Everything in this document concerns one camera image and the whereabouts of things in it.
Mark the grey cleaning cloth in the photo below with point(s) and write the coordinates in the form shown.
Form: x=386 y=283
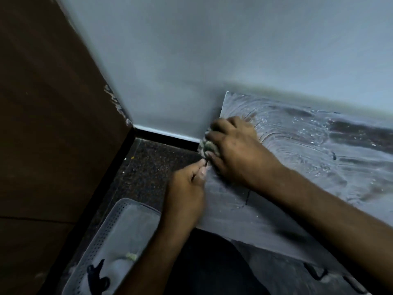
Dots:
x=209 y=147

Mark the person's right hand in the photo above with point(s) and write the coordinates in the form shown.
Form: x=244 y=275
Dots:
x=242 y=153

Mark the white perforated plastic basket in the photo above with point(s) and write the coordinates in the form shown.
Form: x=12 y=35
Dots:
x=122 y=230

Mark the person's left hand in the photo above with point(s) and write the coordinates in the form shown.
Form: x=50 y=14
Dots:
x=184 y=196

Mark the brown wooden cabinet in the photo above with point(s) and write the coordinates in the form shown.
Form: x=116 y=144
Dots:
x=322 y=156

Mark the small yellow sponge piece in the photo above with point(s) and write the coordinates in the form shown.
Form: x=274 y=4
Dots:
x=132 y=256

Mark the person's right forearm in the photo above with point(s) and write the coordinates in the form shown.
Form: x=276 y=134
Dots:
x=331 y=211

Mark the person's left forearm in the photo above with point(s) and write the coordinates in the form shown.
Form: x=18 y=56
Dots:
x=156 y=261

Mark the white spray bottle black nozzle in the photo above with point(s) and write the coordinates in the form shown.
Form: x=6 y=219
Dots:
x=98 y=279

